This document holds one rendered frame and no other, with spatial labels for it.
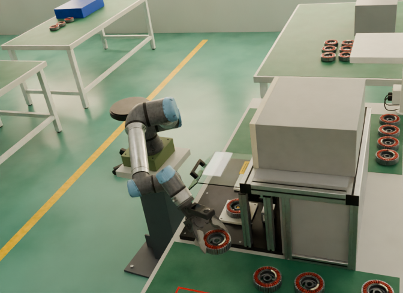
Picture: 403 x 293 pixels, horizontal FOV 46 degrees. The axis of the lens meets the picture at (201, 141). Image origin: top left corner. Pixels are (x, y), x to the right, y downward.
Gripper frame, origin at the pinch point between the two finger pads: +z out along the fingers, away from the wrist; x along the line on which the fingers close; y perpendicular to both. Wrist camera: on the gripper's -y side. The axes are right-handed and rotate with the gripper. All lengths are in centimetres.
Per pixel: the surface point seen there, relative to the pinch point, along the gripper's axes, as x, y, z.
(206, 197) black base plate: -32, 40, -13
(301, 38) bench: -245, 110, -63
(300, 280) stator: -13.0, -11.3, 29.7
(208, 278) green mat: 5.2, 14.3, 11.3
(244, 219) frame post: -17.5, 2.2, 0.7
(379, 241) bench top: -53, -17, 41
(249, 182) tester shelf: -18.9, -13.9, -11.7
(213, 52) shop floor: -329, 307, -132
